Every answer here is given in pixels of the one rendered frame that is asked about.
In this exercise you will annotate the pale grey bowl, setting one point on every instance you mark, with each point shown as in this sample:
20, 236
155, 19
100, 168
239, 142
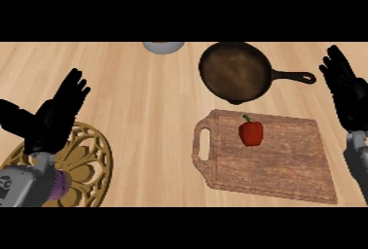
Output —
163, 47

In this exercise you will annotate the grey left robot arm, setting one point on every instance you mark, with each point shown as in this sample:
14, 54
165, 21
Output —
29, 184

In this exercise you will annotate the dark cast iron pan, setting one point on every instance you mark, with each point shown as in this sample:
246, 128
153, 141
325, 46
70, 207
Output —
237, 73

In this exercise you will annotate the red bell pepper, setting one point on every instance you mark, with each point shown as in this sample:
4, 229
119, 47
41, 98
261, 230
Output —
252, 132

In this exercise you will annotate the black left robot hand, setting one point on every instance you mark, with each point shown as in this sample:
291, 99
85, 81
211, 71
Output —
53, 120

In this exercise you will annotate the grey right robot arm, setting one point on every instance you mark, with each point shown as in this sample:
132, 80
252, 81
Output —
359, 159

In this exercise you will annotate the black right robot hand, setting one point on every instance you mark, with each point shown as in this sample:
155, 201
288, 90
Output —
348, 94

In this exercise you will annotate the brown wooden cutting board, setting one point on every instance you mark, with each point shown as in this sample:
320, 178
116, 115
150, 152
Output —
268, 155

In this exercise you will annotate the gold ornate round trivet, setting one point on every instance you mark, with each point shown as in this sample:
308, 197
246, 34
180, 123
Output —
82, 165

